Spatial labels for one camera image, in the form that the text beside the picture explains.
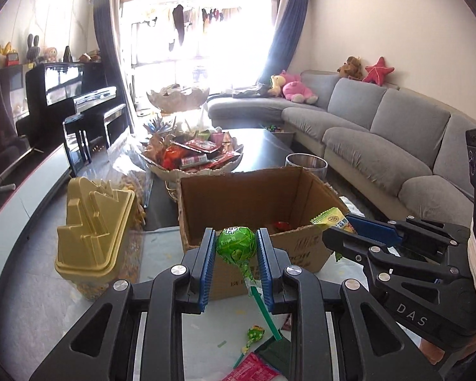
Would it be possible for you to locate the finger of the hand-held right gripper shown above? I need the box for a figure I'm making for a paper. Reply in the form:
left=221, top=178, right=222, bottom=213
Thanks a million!
left=346, top=213, right=471, bottom=263
left=322, top=227, right=473, bottom=287

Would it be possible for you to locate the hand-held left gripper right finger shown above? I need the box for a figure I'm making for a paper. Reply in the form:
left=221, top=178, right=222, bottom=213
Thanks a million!
left=256, top=227, right=444, bottom=381

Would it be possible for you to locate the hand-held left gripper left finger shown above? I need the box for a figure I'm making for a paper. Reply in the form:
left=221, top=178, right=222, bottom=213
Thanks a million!
left=29, top=227, right=217, bottom=381

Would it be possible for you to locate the yellow green snack packet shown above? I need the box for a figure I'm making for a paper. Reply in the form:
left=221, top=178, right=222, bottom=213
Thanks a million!
left=310, top=206, right=360, bottom=235

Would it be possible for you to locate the large green lollipop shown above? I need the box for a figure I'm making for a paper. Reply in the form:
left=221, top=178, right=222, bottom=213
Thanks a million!
left=215, top=225, right=282, bottom=342

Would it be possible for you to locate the brown cardboard box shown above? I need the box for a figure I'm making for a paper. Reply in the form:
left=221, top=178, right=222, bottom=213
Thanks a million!
left=177, top=167, right=352, bottom=301

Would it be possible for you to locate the person's right hand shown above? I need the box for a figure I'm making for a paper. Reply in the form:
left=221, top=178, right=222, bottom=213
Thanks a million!
left=418, top=323, right=476, bottom=368

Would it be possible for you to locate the small green lollipop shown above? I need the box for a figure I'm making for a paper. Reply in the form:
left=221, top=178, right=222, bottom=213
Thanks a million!
left=232, top=324, right=266, bottom=370

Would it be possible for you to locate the light blue tablecloth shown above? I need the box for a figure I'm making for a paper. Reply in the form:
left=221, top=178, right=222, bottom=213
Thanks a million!
left=135, top=222, right=381, bottom=381

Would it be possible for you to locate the dark green snack packet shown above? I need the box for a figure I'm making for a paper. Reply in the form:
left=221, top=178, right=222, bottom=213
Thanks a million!
left=258, top=335, right=292, bottom=378

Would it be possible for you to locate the grey curved sofa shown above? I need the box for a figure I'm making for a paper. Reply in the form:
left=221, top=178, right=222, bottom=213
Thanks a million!
left=207, top=69, right=476, bottom=227

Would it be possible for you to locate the pink snack packet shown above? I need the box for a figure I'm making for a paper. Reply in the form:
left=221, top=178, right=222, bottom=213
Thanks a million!
left=221, top=351, right=282, bottom=381

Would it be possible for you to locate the heap of assorted sweets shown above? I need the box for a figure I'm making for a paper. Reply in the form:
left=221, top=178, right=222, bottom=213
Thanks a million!
left=143, top=117, right=239, bottom=172

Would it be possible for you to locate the dark coffee table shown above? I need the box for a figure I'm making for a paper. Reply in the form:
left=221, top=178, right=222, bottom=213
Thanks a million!
left=143, top=127, right=302, bottom=231

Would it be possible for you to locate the clear jar with gold lid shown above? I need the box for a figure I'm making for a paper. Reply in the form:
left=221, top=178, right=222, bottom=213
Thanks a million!
left=55, top=177, right=147, bottom=302

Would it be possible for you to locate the box of small toys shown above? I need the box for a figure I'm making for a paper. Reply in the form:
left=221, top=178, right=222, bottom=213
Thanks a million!
left=260, top=124, right=298, bottom=144

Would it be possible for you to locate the clear plastic bag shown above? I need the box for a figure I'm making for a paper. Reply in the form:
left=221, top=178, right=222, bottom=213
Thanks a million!
left=107, top=131, right=153, bottom=207

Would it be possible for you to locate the red star pillow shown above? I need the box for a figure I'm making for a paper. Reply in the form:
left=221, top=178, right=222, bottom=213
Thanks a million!
left=363, top=56, right=395, bottom=86

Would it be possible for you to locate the pink plush toy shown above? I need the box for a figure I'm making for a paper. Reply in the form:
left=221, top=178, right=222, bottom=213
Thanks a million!
left=281, top=70, right=319, bottom=105

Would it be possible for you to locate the brown plush toy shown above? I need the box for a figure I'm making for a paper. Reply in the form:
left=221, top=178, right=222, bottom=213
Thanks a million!
left=337, top=56, right=365, bottom=80

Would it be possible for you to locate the two-tier white shell bowl stand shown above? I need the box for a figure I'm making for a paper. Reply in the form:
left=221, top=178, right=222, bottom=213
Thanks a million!
left=137, top=85, right=244, bottom=199

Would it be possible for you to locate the yellow plush toy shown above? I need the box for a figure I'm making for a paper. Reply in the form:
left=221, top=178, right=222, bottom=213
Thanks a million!
left=268, top=73, right=286, bottom=97

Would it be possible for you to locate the grey bag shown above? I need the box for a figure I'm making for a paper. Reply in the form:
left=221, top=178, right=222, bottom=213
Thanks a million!
left=231, top=83, right=267, bottom=99

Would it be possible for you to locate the white low television cabinet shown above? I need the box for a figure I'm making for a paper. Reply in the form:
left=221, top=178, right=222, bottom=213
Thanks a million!
left=0, top=143, right=74, bottom=239

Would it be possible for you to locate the black piano bench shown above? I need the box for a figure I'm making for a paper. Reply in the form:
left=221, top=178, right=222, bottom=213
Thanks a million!
left=63, top=104, right=128, bottom=167

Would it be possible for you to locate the blue right window curtain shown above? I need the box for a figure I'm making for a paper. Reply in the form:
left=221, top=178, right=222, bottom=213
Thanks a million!
left=258, top=0, right=310, bottom=84

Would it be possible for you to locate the blue window curtain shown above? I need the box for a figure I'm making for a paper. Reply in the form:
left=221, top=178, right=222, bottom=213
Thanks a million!
left=90, top=0, right=137, bottom=128
left=258, top=0, right=310, bottom=84

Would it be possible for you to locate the flat screen television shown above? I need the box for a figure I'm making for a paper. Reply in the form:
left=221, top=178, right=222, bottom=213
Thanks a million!
left=0, top=111, right=38, bottom=207

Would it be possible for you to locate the black upright piano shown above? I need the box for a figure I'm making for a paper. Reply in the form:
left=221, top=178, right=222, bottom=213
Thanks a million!
left=15, top=63, right=117, bottom=147

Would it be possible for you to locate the blue left window curtain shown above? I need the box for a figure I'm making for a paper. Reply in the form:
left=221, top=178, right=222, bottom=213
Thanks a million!
left=90, top=0, right=137, bottom=128

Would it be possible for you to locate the row of hanging laundry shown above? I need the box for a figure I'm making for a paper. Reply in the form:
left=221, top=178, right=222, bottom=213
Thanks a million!
left=141, top=2, right=242, bottom=52

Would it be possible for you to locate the dark display cabinet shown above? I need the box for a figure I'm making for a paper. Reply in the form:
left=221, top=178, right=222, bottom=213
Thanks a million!
left=0, top=63, right=30, bottom=128

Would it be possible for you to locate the grey rabbit figurine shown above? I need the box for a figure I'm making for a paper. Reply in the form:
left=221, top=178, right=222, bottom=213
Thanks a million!
left=26, top=34, right=41, bottom=63

